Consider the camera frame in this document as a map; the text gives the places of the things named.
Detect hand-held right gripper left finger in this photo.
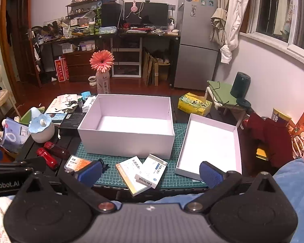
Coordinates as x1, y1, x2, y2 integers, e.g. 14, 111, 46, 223
16, 159, 117, 213

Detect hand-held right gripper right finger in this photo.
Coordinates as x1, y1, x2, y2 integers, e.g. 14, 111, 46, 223
184, 160, 287, 213

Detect white box lid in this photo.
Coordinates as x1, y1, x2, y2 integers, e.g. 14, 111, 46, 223
175, 113, 243, 184

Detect white orange medicine box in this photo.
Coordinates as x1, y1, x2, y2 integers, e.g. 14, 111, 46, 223
116, 156, 149, 197

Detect white storage box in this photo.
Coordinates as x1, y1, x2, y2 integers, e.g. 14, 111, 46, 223
77, 94, 176, 160

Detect black slatted desktop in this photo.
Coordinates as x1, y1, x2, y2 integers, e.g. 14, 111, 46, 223
15, 94, 256, 203

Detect red bottle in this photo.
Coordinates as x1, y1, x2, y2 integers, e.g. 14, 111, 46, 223
36, 147, 59, 170
44, 142, 71, 159

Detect orange white pill pack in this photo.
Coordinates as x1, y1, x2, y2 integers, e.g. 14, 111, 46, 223
65, 156, 97, 174

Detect green cutting mat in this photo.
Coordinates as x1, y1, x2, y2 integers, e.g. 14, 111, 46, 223
75, 123, 211, 189

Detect blue white pouch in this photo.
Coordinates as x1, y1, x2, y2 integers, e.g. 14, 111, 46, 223
1, 117, 31, 153

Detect blue white mountain figurine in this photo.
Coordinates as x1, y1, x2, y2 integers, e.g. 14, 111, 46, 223
28, 107, 56, 143

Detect green bin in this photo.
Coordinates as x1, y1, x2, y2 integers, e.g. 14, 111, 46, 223
20, 106, 45, 126

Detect blue patterned booklet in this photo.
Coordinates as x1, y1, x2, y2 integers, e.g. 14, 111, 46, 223
51, 113, 66, 124

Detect black carton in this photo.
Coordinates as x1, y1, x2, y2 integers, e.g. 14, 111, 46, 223
59, 112, 88, 136

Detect illustrated papers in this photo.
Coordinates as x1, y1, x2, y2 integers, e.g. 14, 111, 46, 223
44, 94, 83, 114

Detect dark red cloth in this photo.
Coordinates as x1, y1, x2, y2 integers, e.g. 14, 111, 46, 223
243, 112, 294, 167

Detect yellow tissue pack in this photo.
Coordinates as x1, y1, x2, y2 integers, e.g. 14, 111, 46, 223
177, 92, 213, 117

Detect green stool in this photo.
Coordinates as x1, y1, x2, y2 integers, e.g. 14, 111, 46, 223
205, 80, 251, 129

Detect pink drink bottle vase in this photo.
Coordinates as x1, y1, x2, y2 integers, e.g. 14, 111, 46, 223
96, 71, 111, 95

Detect yellow snack packet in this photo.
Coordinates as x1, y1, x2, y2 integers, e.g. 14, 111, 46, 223
271, 108, 292, 127

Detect person's legs in jeans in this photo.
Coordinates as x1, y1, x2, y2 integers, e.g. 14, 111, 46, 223
111, 157, 304, 243

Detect dark green cylinder heater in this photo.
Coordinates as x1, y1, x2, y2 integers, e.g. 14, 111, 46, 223
230, 71, 251, 107

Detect red sign box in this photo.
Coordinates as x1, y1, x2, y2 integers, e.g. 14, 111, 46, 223
54, 58, 70, 82

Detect wooden drawer cabinet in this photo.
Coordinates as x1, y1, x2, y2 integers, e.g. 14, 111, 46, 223
62, 51, 98, 83

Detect white drawer unit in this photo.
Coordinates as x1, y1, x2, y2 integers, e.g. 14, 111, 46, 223
111, 37, 143, 78

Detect silver refrigerator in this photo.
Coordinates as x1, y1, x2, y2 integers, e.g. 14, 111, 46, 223
174, 0, 219, 91

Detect pink gerbera flower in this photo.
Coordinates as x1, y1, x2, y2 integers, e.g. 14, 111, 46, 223
89, 51, 115, 72

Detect flat cardboard pieces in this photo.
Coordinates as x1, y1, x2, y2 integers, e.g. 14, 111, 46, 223
142, 48, 171, 86

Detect wooden door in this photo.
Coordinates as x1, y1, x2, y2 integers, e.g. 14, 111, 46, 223
0, 0, 43, 89

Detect black corner desk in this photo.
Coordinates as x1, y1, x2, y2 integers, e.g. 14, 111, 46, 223
30, 30, 181, 86

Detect beige garment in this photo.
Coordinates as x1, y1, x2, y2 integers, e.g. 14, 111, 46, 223
210, 7, 228, 43

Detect white curtain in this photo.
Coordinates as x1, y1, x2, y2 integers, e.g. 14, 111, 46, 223
220, 0, 252, 64

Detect black computer tower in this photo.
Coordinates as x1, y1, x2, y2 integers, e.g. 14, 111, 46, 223
101, 2, 123, 28

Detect black display shelf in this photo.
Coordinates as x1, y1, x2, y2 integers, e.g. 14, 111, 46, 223
66, 0, 103, 28

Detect black monitor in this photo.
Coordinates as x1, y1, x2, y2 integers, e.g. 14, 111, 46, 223
124, 2, 169, 28

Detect window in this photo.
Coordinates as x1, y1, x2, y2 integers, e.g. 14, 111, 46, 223
239, 0, 304, 66

